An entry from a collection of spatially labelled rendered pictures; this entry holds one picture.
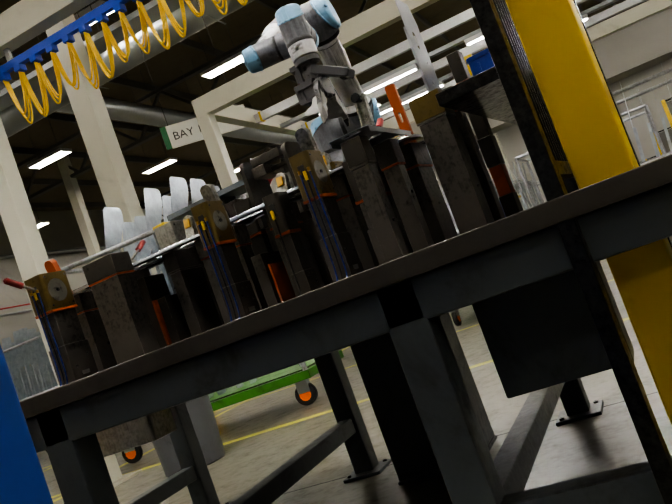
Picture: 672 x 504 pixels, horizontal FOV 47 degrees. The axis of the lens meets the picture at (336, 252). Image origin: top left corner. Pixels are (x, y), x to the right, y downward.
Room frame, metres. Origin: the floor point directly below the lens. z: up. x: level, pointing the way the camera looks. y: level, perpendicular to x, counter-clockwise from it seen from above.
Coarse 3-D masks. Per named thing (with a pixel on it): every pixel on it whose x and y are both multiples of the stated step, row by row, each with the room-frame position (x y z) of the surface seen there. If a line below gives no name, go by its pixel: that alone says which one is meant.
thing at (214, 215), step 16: (192, 208) 2.07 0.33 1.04; (208, 208) 2.05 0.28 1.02; (224, 208) 2.12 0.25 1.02; (208, 224) 2.05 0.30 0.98; (224, 224) 2.09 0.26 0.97; (208, 240) 2.06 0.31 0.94; (224, 240) 2.07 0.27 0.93; (224, 256) 2.06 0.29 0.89; (224, 272) 2.05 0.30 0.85; (240, 272) 2.10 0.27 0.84; (224, 288) 2.07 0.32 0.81; (240, 288) 2.07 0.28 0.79; (240, 304) 2.06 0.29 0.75; (256, 304) 2.11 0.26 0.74
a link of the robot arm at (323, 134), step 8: (320, 120) 2.74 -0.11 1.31; (328, 120) 2.74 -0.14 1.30; (336, 120) 2.74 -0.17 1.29; (312, 128) 2.77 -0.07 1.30; (320, 128) 2.75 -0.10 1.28; (328, 128) 2.74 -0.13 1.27; (336, 128) 2.73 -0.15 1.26; (344, 128) 2.73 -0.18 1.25; (320, 136) 2.75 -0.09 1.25; (328, 136) 2.74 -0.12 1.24; (336, 136) 2.74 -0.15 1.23; (320, 144) 2.76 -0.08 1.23; (328, 144) 2.74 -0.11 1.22
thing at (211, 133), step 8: (200, 120) 8.82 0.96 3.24; (208, 120) 8.79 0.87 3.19; (200, 128) 8.84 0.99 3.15; (208, 128) 8.80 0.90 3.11; (216, 128) 8.86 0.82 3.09; (208, 136) 8.81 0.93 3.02; (216, 136) 8.80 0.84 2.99; (208, 144) 8.83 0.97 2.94; (216, 144) 8.79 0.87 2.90; (224, 144) 8.91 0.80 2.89; (216, 152) 8.80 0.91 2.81; (224, 152) 8.85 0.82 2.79; (216, 160) 8.82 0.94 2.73; (224, 160) 8.79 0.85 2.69; (216, 168) 8.83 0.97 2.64; (224, 168) 8.79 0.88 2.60; (232, 168) 8.90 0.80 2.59; (224, 176) 8.81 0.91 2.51; (232, 176) 8.83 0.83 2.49; (224, 184) 8.82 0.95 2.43
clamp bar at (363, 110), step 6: (354, 96) 2.19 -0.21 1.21; (360, 96) 2.22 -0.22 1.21; (354, 102) 2.19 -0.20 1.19; (360, 102) 2.22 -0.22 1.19; (366, 102) 2.21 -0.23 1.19; (360, 108) 2.22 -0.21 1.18; (366, 108) 2.20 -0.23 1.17; (360, 114) 2.22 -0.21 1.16; (366, 114) 2.21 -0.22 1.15; (360, 120) 2.21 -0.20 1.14; (366, 120) 2.21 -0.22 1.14; (372, 120) 2.20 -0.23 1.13
